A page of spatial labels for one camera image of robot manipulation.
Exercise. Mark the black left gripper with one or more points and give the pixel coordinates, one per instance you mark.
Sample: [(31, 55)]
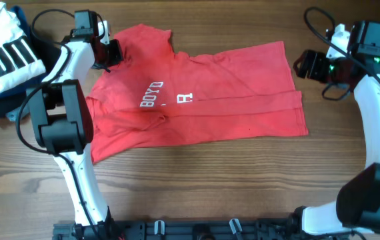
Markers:
[(114, 52)]

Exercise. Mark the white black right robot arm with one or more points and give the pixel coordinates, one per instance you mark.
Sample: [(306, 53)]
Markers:
[(357, 206)]

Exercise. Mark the grey folded shirt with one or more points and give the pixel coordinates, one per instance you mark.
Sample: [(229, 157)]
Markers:
[(14, 114)]

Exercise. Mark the white black printed folded shirt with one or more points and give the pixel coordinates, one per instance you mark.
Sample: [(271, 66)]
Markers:
[(3, 50)]

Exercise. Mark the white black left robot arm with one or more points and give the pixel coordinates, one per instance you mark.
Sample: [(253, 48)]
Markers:
[(63, 126)]

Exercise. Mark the red soccer t-shirt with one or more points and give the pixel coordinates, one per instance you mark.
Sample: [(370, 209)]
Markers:
[(157, 97)]

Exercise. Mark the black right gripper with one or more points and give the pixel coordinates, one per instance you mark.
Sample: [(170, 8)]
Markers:
[(314, 70)]

